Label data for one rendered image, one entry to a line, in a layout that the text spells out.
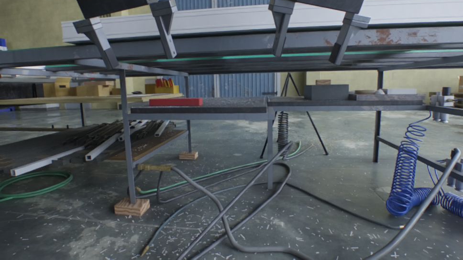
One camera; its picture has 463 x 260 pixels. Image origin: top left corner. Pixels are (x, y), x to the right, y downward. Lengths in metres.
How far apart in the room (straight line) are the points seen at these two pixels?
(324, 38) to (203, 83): 6.84
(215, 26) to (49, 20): 10.27
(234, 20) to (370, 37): 0.41
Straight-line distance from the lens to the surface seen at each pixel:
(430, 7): 0.89
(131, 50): 0.88
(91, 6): 0.51
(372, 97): 1.60
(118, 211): 1.49
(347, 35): 0.53
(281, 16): 0.46
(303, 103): 1.48
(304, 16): 0.76
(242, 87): 7.24
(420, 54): 1.57
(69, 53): 1.03
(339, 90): 1.61
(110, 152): 1.50
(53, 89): 2.54
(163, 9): 0.46
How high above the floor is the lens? 0.69
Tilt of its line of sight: 7 degrees down
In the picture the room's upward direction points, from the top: 1 degrees counter-clockwise
